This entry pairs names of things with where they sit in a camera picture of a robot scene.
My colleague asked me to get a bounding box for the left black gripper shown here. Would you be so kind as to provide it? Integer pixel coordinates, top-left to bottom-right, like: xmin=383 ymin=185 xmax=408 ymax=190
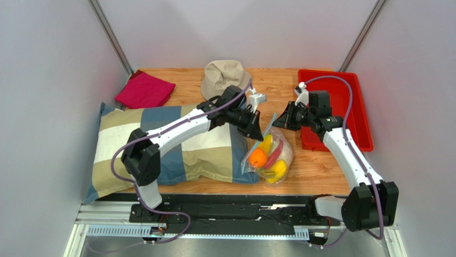
xmin=227 ymin=108 xmax=264 ymax=143

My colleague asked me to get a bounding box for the clear zip top bag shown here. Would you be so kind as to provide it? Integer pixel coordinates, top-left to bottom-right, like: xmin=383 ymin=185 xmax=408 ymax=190
xmin=241 ymin=114 xmax=294 ymax=186

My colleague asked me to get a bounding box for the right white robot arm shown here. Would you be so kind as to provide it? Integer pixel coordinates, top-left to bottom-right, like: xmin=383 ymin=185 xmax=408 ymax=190
xmin=272 ymin=90 xmax=399 ymax=232

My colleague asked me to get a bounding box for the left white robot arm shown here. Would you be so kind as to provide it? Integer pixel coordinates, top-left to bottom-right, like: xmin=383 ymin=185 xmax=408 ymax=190
xmin=111 ymin=84 xmax=263 ymax=216

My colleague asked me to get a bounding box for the fake banana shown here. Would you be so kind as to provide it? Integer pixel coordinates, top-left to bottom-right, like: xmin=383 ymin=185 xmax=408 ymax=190
xmin=257 ymin=134 xmax=273 ymax=155

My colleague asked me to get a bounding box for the fake orange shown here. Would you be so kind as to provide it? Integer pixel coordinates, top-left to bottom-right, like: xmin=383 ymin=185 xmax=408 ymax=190
xmin=247 ymin=148 xmax=268 ymax=168

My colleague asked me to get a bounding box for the fake red chili pepper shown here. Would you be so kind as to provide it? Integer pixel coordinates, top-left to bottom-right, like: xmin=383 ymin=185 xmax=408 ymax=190
xmin=263 ymin=139 xmax=284 ymax=169

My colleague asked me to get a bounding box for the plaid pillow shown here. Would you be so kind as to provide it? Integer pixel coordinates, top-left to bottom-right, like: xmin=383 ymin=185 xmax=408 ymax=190
xmin=82 ymin=103 xmax=260 ymax=205

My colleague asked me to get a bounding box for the red plastic bin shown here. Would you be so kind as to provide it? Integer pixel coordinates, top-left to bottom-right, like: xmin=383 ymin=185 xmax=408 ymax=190
xmin=298 ymin=69 xmax=374 ymax=152

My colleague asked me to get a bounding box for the beige bucket hat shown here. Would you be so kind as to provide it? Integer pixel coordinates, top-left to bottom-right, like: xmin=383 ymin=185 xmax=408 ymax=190
xmin=200 ymin=59 xmax=252 ymax=100

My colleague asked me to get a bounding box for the magenta folded cloth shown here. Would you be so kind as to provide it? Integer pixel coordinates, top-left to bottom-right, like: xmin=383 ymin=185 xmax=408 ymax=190
xmin=115 ymin=70 xmax=176 ymax=109

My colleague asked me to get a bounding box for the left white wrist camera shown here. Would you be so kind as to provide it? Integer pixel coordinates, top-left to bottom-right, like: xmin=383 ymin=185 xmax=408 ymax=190
xmin=246 ymin=88 xmax=267 ymax=113

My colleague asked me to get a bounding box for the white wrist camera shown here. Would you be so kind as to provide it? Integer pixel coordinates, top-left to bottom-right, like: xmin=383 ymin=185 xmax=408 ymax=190
xmin=246 ymin=88 xmax=267 ymax=113
xmin=294 ymin=82 xmax=309 ymax=106

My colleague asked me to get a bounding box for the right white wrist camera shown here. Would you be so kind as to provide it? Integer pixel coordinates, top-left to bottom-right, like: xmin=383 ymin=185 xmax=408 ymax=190
xmin=294 ymin=82 xmax=309 ymax=106

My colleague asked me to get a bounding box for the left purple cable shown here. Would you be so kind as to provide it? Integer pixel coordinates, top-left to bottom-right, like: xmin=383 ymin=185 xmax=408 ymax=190
xmin=110 ymin=78 xmax=254 ymax=245

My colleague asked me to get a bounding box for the purple cable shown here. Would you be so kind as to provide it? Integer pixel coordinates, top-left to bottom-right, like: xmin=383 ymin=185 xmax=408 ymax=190
xmin=302 ymin=75 xmax=385 ymax=240
xmin=110 ymin=78 xmax=254 ymax=245

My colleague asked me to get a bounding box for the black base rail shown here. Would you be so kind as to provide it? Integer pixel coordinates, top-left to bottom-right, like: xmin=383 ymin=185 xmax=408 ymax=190
xmin=123 ymin=192 xmax=357 ymax=237

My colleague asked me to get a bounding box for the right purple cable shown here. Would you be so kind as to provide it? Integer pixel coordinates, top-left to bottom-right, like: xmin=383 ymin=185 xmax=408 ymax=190
xmin=302 ymin=75 xmax=385 ymax=240

